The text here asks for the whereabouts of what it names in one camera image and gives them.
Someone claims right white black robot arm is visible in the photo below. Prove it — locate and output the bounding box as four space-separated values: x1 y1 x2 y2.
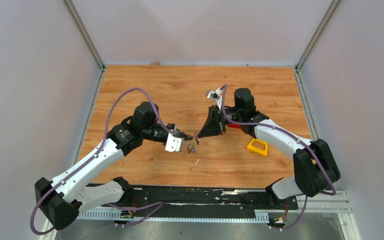
197 85 341 209

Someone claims silver keyring with clips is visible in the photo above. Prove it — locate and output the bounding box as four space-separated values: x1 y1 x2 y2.
186 133 200 153

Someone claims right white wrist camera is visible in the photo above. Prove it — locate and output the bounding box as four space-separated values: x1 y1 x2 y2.
205 88 222 101

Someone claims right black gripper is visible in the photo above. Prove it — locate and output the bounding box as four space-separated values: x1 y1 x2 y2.
197 105 243 139

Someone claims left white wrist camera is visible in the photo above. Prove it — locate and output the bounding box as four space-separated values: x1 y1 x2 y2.
164 133 185 153

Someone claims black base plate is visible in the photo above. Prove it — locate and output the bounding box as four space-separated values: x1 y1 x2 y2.
114 185 299 218

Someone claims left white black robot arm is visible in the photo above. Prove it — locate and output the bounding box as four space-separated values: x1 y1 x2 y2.
34 101 193 230

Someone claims white slotted cable duct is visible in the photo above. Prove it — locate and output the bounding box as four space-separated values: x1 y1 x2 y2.
77 208 270 224

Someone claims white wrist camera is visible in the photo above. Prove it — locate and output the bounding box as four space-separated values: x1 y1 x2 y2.
164 133 185 153
205 88 222 101

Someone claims yellow triangular toy piece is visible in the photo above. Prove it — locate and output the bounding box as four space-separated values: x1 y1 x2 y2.
246 138 269 157

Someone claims red white toy block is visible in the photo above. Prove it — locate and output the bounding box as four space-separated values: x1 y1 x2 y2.
227 123 241 129

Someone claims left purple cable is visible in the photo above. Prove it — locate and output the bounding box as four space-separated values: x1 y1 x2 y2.
29 87 176 240

